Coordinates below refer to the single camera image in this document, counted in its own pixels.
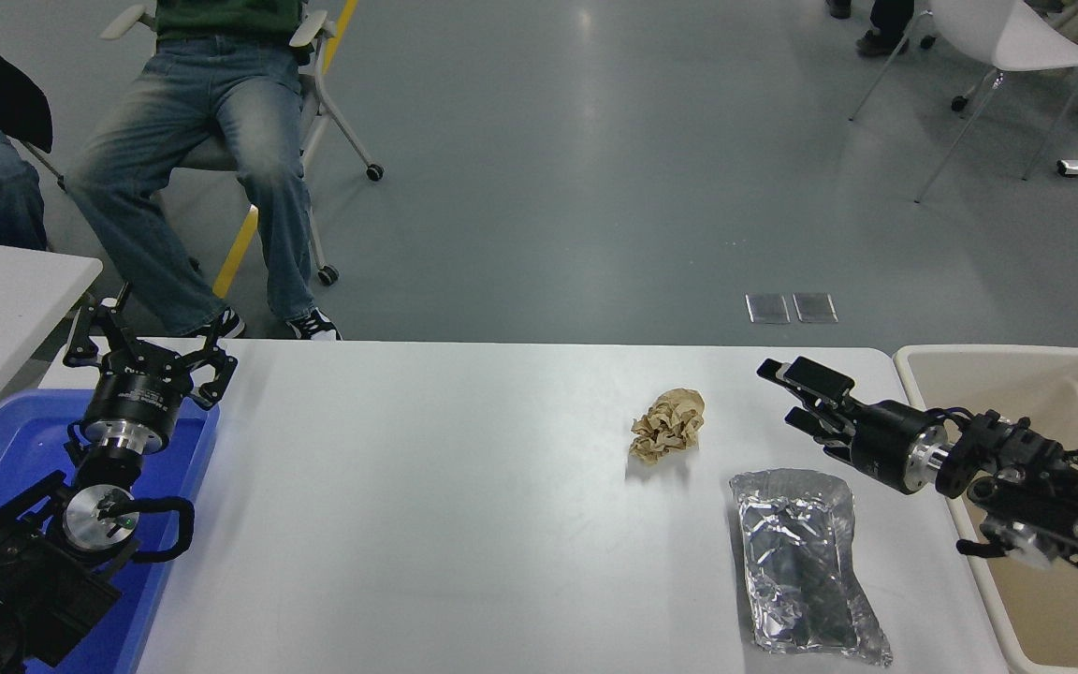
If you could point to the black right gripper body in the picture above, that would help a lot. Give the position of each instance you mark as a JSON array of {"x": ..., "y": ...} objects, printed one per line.
[{"x": 881, "y": 445}]

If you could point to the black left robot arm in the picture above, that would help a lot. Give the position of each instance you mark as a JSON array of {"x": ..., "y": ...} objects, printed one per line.
[{"x": 24, "y": 580}]

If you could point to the white shell chair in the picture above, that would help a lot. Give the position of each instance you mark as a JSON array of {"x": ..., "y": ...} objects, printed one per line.
[{"x": 1016, "y": 37}]

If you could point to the blue plastic tray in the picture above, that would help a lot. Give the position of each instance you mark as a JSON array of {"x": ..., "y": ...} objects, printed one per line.
[{"x": 6, "y": 440}]

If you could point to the tan paper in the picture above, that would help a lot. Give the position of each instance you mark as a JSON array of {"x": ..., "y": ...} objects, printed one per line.
[{"x": 670, "y": 426}]

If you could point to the silver foil tray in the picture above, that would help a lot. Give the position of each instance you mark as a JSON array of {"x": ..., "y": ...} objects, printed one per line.
[{"x": 796, "y": 562}]

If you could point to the large pale plastic bin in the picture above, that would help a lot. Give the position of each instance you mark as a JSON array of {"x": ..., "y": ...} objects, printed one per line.
[{"x": 1016, "y": 374}]

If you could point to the seated person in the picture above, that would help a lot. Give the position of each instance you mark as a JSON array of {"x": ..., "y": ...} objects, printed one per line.
[{"x": 174, "y": 122}]

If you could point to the metal floor socket plate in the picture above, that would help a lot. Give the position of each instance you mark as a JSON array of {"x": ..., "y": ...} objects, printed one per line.
[
  {"x": 768, "y": 309},
  {"x": 815, "y": 308}
]

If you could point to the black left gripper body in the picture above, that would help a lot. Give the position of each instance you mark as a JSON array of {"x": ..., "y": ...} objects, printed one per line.
[{"x": 137, "y": 393}]

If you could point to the grey chair leg with castor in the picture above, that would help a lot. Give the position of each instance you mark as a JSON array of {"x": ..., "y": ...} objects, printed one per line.
[{"x": 43, "y": 164}]

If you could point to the rolling chair with armrests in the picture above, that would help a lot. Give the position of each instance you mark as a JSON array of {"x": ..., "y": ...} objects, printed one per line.
[{"x": 338, "y": 122}]

